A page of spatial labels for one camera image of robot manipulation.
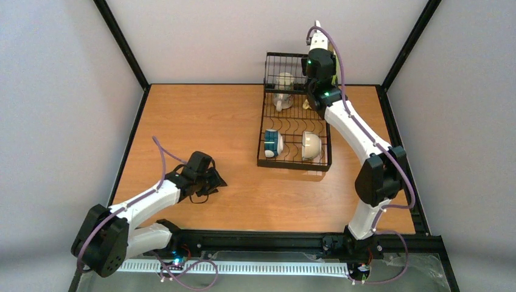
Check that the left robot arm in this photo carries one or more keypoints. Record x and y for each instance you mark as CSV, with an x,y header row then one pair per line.
x,y
110,235

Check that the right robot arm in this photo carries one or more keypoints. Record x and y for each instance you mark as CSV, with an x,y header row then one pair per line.
x,y
382,166

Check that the tall patterned ceramic cup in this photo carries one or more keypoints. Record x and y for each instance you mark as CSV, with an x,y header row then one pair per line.
x,y
283,83

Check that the black wire dish rack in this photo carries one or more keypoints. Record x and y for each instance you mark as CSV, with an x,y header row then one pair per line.
x,y
291,122

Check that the striped plate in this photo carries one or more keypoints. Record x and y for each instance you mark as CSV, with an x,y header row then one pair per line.
x,y
317,24

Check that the woven bamboo pattern plate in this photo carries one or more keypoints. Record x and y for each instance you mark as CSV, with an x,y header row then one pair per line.
x,y
335,64

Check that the black enclosure frame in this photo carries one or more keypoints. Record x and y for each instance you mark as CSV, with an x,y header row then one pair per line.
x,y
253,241

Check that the white cable duct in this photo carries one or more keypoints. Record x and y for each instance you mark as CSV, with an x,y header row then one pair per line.
x,y
263,268

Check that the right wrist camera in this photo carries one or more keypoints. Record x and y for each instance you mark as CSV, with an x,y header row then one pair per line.
x,y
319,41

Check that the yellow ceramic mug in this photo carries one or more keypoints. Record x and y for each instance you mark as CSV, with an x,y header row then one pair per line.
x,y
306,105

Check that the white bowl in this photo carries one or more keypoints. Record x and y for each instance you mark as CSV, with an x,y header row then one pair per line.
x,y
311,145
273,143

